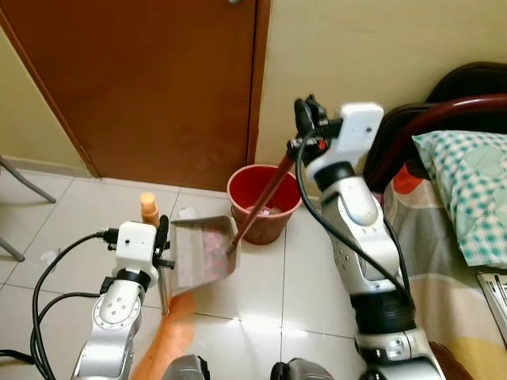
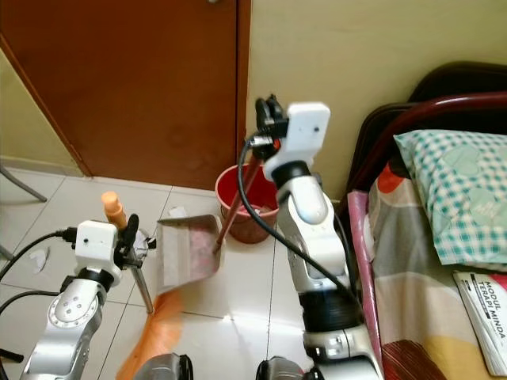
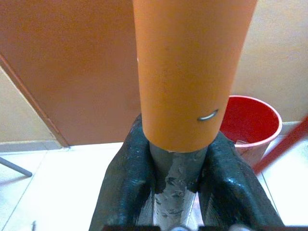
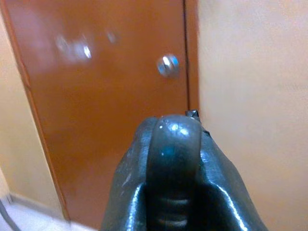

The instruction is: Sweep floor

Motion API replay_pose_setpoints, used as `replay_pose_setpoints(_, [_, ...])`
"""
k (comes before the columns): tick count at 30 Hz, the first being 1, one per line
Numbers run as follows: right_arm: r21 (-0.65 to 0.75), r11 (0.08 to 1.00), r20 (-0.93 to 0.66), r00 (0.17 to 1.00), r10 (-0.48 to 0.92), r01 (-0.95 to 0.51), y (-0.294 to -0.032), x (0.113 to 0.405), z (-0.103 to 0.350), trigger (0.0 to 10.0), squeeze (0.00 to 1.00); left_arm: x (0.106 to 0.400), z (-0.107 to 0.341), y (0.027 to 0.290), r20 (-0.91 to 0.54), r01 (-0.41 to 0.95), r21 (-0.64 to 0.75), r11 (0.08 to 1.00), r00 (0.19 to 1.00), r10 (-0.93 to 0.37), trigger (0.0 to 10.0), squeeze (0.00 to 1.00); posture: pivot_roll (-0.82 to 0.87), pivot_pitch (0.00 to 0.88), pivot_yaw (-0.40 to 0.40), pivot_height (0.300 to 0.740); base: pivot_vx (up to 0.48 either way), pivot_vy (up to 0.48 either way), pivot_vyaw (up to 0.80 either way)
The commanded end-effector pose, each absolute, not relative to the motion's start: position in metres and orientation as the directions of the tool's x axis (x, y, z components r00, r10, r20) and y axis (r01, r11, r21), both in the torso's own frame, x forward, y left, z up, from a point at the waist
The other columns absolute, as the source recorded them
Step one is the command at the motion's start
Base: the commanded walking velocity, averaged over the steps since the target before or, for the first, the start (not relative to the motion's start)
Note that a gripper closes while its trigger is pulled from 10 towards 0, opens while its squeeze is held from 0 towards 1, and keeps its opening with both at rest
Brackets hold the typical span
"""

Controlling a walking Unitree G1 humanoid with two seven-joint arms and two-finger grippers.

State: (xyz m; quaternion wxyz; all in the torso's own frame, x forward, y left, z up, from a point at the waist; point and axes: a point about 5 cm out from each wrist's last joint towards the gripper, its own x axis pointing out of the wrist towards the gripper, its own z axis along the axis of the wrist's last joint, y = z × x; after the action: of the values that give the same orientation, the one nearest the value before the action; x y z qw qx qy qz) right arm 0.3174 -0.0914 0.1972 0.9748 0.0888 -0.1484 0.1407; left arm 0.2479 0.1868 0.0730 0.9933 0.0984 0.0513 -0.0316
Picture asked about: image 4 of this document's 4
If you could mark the silver round door knob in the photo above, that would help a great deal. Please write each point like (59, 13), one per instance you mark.
(166, 65)

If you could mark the brown door frame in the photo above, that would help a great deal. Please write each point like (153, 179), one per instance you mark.
(192, 48)

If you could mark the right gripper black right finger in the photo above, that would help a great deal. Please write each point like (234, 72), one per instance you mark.
(223, 187)

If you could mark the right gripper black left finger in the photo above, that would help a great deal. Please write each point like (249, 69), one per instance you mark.
(127, 183)

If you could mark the brown wooden door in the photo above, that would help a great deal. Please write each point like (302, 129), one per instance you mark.
(96, 101)

